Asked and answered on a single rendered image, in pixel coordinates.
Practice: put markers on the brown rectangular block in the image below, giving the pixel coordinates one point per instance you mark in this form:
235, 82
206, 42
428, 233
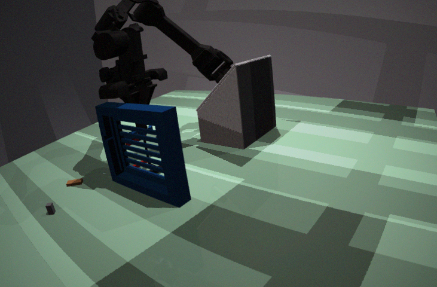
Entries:
74, 182

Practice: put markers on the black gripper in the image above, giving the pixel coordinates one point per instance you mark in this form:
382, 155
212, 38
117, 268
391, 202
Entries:
135, 81

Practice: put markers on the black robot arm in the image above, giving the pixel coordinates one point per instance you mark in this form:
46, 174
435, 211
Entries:
110, 41

